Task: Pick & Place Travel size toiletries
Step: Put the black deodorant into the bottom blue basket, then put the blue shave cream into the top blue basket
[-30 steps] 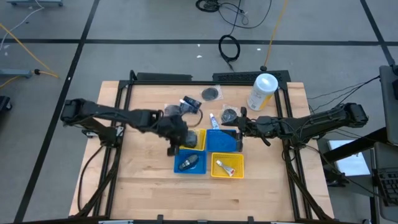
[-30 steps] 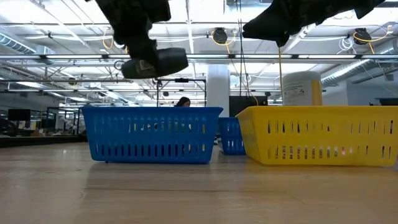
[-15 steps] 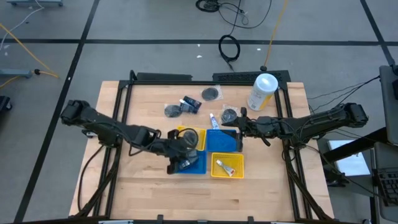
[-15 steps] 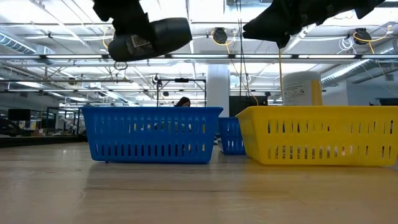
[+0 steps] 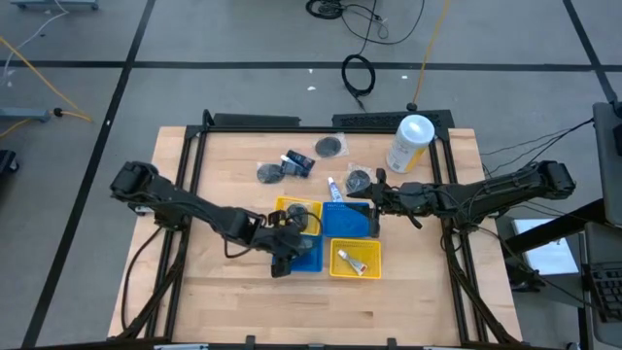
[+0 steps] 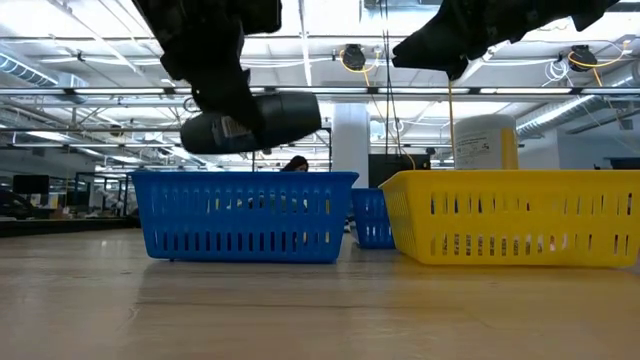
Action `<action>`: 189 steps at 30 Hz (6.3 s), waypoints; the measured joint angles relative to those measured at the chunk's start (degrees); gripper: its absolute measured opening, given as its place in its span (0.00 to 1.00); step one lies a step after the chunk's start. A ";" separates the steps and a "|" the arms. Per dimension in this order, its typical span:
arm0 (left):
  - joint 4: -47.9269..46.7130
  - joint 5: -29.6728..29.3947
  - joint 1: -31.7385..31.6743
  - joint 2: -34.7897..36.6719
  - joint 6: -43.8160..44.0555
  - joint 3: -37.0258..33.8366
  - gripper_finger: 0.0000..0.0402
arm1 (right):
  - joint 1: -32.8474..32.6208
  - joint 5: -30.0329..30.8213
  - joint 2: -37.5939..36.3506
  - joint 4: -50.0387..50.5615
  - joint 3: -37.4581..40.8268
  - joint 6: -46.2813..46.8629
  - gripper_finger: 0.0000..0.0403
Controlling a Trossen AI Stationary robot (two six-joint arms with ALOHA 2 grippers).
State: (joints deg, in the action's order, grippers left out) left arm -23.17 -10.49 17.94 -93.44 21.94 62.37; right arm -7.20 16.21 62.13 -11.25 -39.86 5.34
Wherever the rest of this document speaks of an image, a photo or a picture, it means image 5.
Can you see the blue plastic basket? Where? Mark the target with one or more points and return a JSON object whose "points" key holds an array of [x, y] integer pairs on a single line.
{"points": [[345, 221], [311, 265]]}

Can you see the white tube blue cap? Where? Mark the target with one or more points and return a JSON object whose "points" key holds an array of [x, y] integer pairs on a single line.
{"points": [[334, 189]]}

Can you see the white toiletry tube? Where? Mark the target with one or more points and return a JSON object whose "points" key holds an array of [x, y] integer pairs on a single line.
{"points": [[285, 159]]}

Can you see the black desk bar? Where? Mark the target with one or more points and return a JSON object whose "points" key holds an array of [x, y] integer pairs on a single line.
{"points": [[559, 228]]}

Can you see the black disc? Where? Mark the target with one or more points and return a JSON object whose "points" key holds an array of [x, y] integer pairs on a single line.
{"points": [[269, 173], [329, 146], [358, 181], [295, 212]]}

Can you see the grey monitor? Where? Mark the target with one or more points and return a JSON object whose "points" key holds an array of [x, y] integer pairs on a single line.
{"points": [[607, 155]]}

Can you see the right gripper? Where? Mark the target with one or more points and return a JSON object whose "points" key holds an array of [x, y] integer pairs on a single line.
{"points": [[403, 199]]}

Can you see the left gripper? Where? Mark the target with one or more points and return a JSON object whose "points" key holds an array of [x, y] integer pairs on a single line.
{"points": [[286, 240]]}

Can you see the black vented box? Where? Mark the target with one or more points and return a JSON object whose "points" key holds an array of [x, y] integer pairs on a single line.
{"points": [[369, 119]]}

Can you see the white sheet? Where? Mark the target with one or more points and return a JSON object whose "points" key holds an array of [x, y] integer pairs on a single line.
{"points": [[549, 253]]}

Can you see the white red toothpaste tube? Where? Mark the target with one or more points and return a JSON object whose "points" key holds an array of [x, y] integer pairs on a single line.
{"points": [[352, 262]]}

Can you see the black aluminium table frame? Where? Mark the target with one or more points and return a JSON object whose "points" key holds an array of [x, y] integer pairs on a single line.
{"points": [[291, 129]]}

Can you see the black caster wheel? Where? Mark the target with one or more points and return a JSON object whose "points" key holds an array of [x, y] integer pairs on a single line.
{"points": [[7, 163]]}

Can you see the white wipes canister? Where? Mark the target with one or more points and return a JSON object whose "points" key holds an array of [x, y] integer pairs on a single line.
{"points": [[410, 141]]}

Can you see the dark blue sachet pack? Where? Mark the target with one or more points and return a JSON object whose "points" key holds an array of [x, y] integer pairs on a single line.
{"points": [[294, 169], [302, 158]]}

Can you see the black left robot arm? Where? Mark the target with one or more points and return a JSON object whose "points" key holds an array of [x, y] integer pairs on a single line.
{"points": [[194, 204]]}

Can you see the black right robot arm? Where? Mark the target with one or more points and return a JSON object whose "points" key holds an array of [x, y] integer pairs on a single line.
{"points": [[486, 194]]}

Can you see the yellow plastic basket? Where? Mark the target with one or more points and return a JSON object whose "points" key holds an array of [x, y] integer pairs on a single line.
{"points": [[369, 250], [315, 201]]}

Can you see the grey metal stand foot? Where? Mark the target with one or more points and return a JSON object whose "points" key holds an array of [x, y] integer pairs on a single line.
{"points": [[53, 4], [24, 114]]}

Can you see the black keyboard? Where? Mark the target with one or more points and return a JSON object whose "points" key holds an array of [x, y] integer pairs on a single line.
{"points": [[607, 291]]}

